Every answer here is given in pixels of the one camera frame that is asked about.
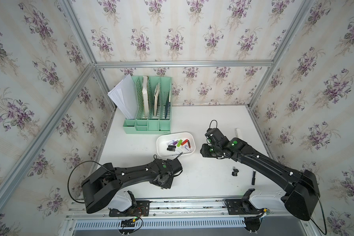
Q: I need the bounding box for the white book in organizer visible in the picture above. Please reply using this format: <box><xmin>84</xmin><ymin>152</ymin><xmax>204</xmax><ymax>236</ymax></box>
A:
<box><xmin>142</xmin><ymin>76</ymin><xmax>149</xmax><ymax>119</ymax></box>

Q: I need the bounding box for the dark grey usb flash drive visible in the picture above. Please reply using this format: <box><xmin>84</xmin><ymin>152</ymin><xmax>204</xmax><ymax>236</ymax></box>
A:
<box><xmin>167</xmin><ymin>145</ymin><xmax>176</xmax><ymax>151</ymax></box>

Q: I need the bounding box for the white eraser block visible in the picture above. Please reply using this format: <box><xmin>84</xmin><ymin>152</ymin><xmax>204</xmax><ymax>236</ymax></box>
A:
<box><xmin>235</xmin><ymin>128</ymin><xmax>242</xmax><ymax>139</ymax></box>

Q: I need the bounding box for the green usb flash drive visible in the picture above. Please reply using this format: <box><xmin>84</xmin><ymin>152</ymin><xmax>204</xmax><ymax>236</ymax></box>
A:
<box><xmin>176</xmin><ymin>140</ymin><xmax>183</xmax><ymax>147</ymax></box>

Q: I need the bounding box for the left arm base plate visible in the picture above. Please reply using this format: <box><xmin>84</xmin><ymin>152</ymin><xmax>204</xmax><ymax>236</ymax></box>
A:
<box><xmin>109</xmin><ymin>201</ymin><xmax>150</xmax><ymax>217</ymax></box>

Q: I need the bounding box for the green desk file organizer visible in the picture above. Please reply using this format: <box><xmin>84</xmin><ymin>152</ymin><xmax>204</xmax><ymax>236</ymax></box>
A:
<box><xmin>123</xmin><ymin>76</ymin><xmax>172</xmax><ymax>135</ymax></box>

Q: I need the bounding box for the white plastic storage box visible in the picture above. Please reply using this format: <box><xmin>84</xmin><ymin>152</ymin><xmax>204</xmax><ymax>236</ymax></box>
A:
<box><xmin>156</xmin><ymin>132</ymin><xmax>196</xmax><ymax>157</ymax></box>

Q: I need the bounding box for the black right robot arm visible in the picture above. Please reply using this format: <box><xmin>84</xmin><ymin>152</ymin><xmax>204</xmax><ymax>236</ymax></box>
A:
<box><xmin>200</xmin><ymin>128</ymin><xmax>320</xmax><ymax>221</ymax></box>

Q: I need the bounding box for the black white marker pen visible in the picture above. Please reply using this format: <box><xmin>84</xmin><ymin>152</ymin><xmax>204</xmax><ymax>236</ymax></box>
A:
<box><xmin>251</xmin><ymin>171</ymin><xmax>256</xmax><ymax>186</ymax></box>

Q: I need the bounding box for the white paper stack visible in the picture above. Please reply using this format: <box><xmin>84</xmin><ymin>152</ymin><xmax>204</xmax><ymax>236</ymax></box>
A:
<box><xmin>107</xmin><ymin>75</ymin><xmax>138</xmax><ymax>120</ymax></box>

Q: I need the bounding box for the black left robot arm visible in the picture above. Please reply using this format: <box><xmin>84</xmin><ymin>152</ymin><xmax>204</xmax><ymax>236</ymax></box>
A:
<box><xmin>81</xmin><ymin>158</ymin><xmax>183</xmax><ymax>214</ymax></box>

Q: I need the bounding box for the black small clip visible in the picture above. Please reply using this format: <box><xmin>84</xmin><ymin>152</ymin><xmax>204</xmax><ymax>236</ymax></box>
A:
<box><xmin>232</xmin><ymin>167</ymin><xmax>239</xmax><ymax>177</ymax></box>

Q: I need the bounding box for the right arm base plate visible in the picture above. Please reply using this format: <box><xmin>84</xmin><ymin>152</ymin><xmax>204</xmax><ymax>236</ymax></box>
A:
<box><xmin>224</xmin><ymin>199</ymin><xmax>265</xmax><ymax>215</ymax></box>

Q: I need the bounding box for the beige notebook in organizer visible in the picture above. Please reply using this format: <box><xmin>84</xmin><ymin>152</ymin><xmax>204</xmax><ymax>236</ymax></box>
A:
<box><xmin>153</xmin><ymin>83</ymin><xmax>160</xmax><ymax>116</ymax></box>

